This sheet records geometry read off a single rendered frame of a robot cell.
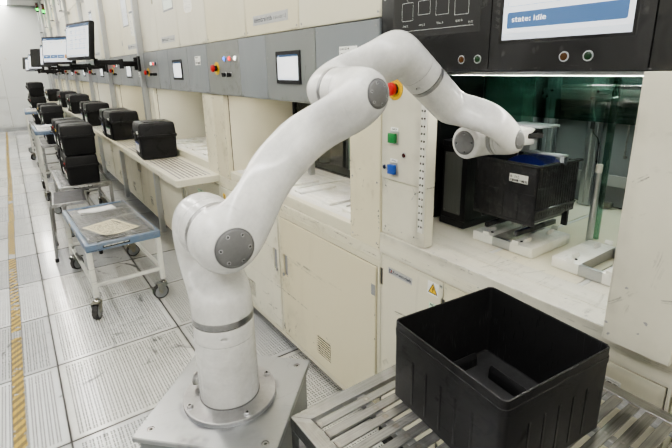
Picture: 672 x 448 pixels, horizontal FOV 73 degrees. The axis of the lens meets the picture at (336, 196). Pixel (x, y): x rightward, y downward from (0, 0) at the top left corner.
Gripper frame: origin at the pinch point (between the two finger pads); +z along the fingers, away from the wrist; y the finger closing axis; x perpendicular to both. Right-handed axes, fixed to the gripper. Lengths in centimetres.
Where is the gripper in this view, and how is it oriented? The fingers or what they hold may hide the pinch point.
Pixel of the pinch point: (529, 131)
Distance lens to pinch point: 148.5
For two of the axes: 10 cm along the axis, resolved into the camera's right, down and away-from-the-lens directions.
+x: -0.1, -9.6, -2.7
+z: 7.9, -1.8, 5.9
